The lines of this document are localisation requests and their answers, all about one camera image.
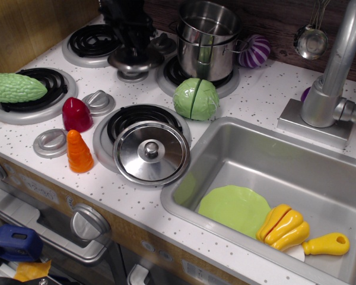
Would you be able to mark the silver oven door handle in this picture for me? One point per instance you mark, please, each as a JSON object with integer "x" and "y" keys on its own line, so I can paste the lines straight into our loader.
{"x": 17, "y": 212}

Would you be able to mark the stove burner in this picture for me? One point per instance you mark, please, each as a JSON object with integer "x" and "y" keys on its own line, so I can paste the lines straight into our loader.
{"x": 60, "y": 86}
{"x": 170, "y": 75}
{"x": 116, "y": 122}
{"x": 90, "y": 46}

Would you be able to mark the silver knob middle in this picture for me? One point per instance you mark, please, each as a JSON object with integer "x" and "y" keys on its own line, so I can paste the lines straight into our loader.
{"x": 99, "y": 103}

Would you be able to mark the small steel pot lid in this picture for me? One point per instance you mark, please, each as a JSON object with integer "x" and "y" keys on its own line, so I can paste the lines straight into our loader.
{"x": 127, "y": 59}

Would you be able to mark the silver knob front left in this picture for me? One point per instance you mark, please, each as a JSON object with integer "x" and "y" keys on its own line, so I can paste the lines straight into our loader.
{"x": 51, "y": 143}

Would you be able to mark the silver oven dial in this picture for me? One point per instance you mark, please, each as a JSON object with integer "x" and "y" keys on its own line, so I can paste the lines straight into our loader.
{"x": 87, "y": 223}

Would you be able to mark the blue clamp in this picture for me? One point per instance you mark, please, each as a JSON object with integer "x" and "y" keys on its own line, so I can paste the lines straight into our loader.
{"x": 19, "y": 244}

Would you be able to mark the green toy cabbage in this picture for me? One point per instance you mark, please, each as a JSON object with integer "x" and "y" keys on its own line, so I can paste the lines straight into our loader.
{"x": 196, "y": 99}

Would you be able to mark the yellow tape piece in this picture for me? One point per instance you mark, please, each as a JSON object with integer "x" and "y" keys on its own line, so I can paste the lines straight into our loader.
{"x": 27, "y": 271}

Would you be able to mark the silver knob back centre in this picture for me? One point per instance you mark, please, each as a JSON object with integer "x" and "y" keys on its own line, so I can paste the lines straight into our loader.
{"x": 164, "y": 44}

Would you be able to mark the back right stove burner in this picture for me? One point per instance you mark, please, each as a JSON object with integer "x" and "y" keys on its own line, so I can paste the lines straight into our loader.
{"x": 170, "y": 75}

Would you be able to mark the purple toy behind faucet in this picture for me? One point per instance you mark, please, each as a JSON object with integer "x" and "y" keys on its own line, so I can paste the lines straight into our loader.
{"x": 304, "y": 94}

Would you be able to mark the green plastic plate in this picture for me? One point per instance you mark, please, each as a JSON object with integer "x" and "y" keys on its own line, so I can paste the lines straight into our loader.
{"x": 236, "y": 207}

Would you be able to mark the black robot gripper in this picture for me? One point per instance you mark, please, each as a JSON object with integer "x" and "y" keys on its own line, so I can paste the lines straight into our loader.
{"x": 134, "y": 27}

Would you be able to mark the front left stove burner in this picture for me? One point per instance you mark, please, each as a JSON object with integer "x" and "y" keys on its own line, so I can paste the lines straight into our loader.
{"x": 60, "y": 86}

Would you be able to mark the upper steel pot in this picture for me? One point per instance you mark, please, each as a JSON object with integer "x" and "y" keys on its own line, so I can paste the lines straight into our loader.
{"x": 207, "y": 23}

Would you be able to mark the red toy pepper piece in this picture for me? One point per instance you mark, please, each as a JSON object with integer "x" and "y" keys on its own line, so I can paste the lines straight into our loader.
{"x": 76, "y": 115}

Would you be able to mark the large steel pot lid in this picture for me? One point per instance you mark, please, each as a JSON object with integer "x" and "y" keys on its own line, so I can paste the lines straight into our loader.
{"x": 151, "y": 153}

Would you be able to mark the back left stove burner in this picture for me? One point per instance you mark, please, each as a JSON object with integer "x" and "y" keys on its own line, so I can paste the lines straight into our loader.
{"x": 90, "y": 46}

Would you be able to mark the yellow handled toy knife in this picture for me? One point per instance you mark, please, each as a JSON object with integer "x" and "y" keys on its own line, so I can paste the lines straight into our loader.
{"x": 335, "y": 244}

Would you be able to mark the lower steel pot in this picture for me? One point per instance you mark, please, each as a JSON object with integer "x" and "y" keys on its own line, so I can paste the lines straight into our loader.
{"x": 208, "y": 61}

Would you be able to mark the orange toy carrot piece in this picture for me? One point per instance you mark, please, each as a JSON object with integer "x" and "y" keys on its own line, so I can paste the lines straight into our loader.
{"x": 79, "y": 156}

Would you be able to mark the front right stove burner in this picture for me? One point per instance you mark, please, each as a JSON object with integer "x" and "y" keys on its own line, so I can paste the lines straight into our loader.
{"x": 116, "y": 122}

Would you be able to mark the silver sink basin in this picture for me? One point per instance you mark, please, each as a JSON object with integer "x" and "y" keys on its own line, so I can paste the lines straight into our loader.
{"x": 319, "y": 183}

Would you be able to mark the silver knob under small lid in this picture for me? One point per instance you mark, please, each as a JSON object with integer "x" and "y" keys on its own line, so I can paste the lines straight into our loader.
{"x": 131, "y": 77}

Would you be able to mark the green toy bitter gourd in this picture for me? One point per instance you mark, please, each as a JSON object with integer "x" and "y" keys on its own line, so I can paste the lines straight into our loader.
{"x": 17, "y": 88}

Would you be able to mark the hanging steel ladle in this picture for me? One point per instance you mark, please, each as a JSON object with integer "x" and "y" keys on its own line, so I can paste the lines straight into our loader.
{"x": 311, "y": 41}

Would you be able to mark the yellow toy squash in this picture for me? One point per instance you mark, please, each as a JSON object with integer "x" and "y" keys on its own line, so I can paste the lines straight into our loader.
{"x": 283, "y": 228}

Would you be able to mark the steel pot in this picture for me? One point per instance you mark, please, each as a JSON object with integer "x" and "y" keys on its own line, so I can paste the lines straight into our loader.
{"x": 207, "y": 23}
{"x": 208, "y": 61}

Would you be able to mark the silver toy faucet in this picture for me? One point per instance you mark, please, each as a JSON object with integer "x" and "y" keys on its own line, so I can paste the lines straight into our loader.
{"x": 325, "y": 115}

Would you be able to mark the purple striped toy onion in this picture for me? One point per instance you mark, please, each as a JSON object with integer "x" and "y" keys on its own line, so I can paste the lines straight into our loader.
{"x": 257, "y": 51}

